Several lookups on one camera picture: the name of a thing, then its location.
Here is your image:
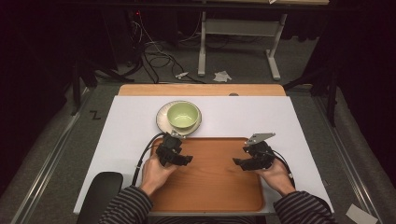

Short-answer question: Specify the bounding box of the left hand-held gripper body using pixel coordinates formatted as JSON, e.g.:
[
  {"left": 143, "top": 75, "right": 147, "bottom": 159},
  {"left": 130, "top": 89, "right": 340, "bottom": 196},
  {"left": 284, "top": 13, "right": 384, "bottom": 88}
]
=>
[{"left": 155, "top": 130, "right": 188, "bottom": 167}]

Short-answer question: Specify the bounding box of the tangle of floor cables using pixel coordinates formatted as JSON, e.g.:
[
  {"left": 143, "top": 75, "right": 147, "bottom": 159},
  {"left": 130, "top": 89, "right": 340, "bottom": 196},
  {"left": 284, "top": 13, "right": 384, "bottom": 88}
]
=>
[{"left": 125, "top": 12, "right": 206, "bottom": 85}]

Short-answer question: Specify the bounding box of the person's right hand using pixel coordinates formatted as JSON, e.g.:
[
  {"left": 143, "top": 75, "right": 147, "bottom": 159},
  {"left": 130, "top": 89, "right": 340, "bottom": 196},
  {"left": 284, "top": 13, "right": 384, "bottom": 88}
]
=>
[{"left": 252, "top": 160, "right": 297, "bottom": 198}]

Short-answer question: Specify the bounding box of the wooden tray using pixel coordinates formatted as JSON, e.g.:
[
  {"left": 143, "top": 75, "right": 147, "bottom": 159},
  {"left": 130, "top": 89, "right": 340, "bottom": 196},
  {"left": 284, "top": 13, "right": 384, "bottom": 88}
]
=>
[{"left": 148, "top": 136, "right": 265, "bottom": 214}]

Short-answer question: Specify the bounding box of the person's left hand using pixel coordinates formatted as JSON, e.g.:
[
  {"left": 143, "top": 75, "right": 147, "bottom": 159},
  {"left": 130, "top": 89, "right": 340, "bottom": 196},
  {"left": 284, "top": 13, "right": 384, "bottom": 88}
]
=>
[{"left": 139, "top": 153, "right": 180, "bottom": 198}]

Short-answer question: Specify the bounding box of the white paper sheet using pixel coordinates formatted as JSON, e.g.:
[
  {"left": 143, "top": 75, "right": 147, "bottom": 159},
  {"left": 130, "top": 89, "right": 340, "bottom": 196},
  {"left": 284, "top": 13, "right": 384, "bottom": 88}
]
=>
[{"left": 345, "top": 203, "right": 379, "bottom": 224}]

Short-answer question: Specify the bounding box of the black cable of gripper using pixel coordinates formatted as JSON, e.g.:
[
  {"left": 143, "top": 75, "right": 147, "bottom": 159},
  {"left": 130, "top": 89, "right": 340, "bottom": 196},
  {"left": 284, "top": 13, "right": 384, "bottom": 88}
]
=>
[
  {"left": 271, "top": 149, "right": 296, "bottom": 189},
  {"left": 130, "top": 132, "right": 168, "bottom": 188}
]

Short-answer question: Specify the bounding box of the white metal desk frame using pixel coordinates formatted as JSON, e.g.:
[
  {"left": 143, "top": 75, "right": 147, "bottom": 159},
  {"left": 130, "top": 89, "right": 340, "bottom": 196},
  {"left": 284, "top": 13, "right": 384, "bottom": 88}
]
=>
[{"left": 197, "top": 10, "right": 289, "bottom": 82}]

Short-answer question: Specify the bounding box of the crumpled white paper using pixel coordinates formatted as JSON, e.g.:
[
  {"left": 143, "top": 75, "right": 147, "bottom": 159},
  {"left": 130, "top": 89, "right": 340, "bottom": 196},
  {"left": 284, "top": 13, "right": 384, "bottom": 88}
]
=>
[{"left": 212, "top": 70, "right": 233, "bottom": 84}]

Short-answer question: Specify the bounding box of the black chair armrest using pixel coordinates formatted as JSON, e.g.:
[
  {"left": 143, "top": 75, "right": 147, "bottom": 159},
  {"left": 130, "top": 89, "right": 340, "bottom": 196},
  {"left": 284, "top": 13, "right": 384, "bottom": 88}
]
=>
[{"left": 76, "top": 171, "right": 125, "bottom": 224}]

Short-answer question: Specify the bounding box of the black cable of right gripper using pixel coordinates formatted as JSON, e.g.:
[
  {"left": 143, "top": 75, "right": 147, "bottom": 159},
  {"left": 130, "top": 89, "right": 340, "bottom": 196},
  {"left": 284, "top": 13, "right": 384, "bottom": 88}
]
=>
[{"left": 271, "top": 149, "right": 296, "bottom": 189}]

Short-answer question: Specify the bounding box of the black stand leg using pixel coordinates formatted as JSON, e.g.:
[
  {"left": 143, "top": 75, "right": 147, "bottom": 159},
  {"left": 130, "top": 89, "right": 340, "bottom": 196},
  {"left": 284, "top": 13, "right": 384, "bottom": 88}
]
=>
[
  {"left": 281, "top": 66, "right": 340, "bottom": 129},
  {"left": 70, "top": 59, "right": 136, "bottom": 117}
]

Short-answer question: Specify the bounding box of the green bowl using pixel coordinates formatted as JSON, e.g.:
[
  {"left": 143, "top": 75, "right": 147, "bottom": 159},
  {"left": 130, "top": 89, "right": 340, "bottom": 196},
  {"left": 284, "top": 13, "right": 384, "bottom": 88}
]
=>
[{"left": 166, "top": 101, "right": 201, "bottom": 131}]

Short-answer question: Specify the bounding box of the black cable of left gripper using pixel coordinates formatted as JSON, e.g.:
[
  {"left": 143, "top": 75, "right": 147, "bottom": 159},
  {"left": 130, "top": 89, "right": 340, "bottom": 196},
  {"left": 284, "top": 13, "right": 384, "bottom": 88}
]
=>
[{"left": 130, "top": 132, "right": 168, "bottom": 188}]

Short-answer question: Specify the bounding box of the white table mat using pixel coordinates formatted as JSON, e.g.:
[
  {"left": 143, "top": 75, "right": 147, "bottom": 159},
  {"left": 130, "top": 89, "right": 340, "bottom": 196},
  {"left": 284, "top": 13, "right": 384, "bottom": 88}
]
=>
[{"left": 73, "top": 94, "right": 334, "bottom": 217}]

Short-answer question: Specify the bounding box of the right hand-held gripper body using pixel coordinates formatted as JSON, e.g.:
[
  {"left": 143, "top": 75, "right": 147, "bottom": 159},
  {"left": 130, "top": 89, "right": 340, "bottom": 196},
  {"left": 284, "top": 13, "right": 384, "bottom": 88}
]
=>
[{"left": 242, "top": 132, "right": 276, "bottom": 171}]

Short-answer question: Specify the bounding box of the cream plate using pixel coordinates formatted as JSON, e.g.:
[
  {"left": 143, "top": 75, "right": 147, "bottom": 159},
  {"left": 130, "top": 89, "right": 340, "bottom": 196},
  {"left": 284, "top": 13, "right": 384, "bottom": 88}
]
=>
[{"left": 155, "top": 100, "right": 203, "bottom": 137}]

